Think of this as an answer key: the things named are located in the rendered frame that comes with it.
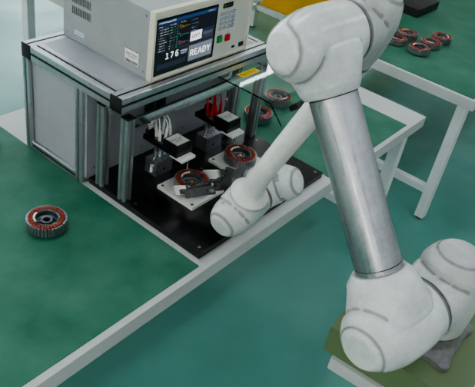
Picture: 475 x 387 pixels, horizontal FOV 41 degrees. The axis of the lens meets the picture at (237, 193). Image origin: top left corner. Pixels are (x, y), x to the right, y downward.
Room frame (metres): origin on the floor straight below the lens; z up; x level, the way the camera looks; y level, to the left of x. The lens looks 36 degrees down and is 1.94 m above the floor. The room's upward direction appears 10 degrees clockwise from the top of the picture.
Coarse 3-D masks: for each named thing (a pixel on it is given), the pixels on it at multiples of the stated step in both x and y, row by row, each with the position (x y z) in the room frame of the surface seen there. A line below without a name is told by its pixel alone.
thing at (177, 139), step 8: (144, 136) 1.67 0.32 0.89; (152, 136) 1.68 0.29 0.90; (168, 136) 1.66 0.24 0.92; (176, 136) 1.66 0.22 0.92; (160, 144) 1.64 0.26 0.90; (168, 144) 1.62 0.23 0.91; (176, 144) 1.61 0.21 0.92; (184, 144) 1.63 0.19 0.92; (160, 152) 1.68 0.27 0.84; (168, 152) 1.62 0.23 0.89; (176, 152) 1.60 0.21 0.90; (184, 152) 1.63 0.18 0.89; (184, 160) 1.60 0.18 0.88
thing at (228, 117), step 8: (200, 112) 1.88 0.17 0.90; (224, 112) 1.87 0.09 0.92; (208, 120) 1.85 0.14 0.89; (216, 120) 1.83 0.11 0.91; (224, 120) 1.82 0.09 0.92; (232, 120) 1.83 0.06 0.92; (240, 120) 1.85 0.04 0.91; (208, 128) 1.88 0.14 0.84; (224, 128) 1.81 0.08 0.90; (232, 128) 1.82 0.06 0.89; (232, 136) 1.79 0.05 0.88
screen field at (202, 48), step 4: (208, 40) 1.80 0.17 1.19; (196, 44) 1.76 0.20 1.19; (200, 44) 1.77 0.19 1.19; (204, 44) 1.79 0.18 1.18; (208, 44) 1.80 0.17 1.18; (192, 48) 1.74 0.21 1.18; (196, 48) 1.76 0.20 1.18; (200, 48) 1.77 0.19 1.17; (204, 48) 1.79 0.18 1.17; (208, 48) 1.81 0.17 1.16; (188, 52) 1.73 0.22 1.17; (192, 52) 1.75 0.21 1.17; (196, 52) 1.76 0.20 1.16; (200, 52) 1.78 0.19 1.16; (204, 52) 1.79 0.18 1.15; (208, 52) 1.81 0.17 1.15; (188, 56) 1.73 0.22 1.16; (192, 56) 1.75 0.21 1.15; (196, 56) 1.76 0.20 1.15; (200, 56) 1.78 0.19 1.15; (188, 60) 1.73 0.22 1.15
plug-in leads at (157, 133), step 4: (164, 116) 1.70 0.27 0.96; (156, 120) 1.67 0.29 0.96; (164, 120) 1.70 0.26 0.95; (148, 124) 1.68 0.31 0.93; (152, 124) 1.69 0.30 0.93; (156, 124) 1.67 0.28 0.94; (160, 124) 1.65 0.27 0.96; (164, 124) 1.70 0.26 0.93; (148, 128) 1.68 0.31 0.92; (152, 128) 1.69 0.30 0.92; (156, 128) 1.67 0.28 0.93; (160, 128) 1.65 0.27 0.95; (164, 128) 1.70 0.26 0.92; (168, 128) 1.69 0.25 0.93; (148, 132) 1.67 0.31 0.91; (152, 132) 1.68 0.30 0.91; (156, 132) 1.67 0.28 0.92; (160, 132) 1.65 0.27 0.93; (164, 132) 1.67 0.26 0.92; (168, 132) 1.69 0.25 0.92; (156, 136) 1.67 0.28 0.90; (160, 136) 1.65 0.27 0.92; (164, 136) 1.66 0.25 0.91; (160, 140) 1.65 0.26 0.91
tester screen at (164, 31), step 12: (204, 12) 1.77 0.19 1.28; (216, 12) 1.82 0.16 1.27; (168, 24) 1.65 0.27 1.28; (180, 24) 1.69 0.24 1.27; (192, 24) 1.73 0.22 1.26; (204, 24) 1.78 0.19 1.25; (168, 36) 1.65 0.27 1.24; (180, 36) 1.69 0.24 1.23; (156, 48) 1.62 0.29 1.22; (168, 48) 1.66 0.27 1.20; (180, 48) 1.70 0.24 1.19; (156, 60) 1.62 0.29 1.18; (168, 60) 1.66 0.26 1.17; (192, 60) 1.75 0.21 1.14; (156, 72) 1.62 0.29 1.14
